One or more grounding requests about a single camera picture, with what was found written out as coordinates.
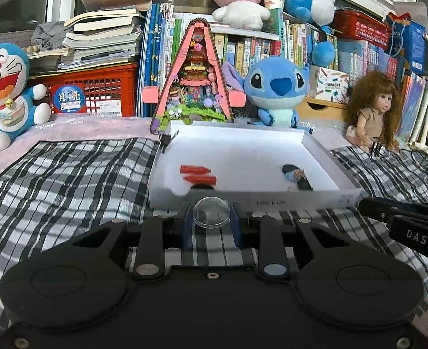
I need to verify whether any white cardboard box tray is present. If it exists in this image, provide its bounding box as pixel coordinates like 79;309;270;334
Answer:
148;121;362;211

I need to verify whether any blue gift bag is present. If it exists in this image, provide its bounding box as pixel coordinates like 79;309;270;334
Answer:
383;12;427;70

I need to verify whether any white box with colourful print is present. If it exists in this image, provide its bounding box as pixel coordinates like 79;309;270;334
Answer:
309;65;351;104

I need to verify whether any red hair clip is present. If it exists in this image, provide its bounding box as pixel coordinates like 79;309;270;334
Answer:
180;165;217;186

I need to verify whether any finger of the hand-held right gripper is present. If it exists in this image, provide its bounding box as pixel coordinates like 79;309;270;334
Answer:
358;196;428;223

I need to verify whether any pink rabbit plush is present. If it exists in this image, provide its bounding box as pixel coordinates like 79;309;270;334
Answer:
208;0;271;31

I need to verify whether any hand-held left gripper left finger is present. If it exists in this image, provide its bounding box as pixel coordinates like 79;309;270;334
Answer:
72;202;196;280

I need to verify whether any red plastic crate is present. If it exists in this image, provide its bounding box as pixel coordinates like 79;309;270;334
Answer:
32;63;139;117

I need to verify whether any row of thin picture books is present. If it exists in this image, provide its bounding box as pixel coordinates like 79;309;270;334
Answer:
396;69;428;142

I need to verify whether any grey cloth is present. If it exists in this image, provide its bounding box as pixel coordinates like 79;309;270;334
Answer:
31;21;69;49

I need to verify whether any wooden drawer box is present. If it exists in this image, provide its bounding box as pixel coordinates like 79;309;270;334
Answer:
303;96;349;129

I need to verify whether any clear plastic dome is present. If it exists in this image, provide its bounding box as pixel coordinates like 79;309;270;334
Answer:
193;196;231;230

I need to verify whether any blue alien plush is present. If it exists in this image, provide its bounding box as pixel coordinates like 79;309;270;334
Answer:
221;56;314;133

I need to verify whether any doll with brown hair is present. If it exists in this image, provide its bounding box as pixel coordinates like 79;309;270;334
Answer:
341;72;404;155

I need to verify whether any stack of worn books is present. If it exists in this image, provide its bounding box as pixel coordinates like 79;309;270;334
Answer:
26;0;153;71

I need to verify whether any black cable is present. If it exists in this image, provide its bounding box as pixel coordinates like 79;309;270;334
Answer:
399;145;428;175

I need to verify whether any row of shelf books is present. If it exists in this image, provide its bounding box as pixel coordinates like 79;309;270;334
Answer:
137;3;407;97

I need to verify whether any blue cat robot plush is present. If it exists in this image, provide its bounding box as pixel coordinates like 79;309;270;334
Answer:
0;43;52;152

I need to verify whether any black white plaid cloth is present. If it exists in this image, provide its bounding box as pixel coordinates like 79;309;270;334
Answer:
0;136;428;335

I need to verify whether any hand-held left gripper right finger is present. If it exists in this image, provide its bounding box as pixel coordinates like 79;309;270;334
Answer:
229;204;349;280

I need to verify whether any pink triangular miniature house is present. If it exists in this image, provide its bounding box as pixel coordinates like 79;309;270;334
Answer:
141;17;245;135

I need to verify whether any red plastic basket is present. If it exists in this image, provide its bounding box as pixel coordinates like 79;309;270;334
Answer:
332;9;393;40

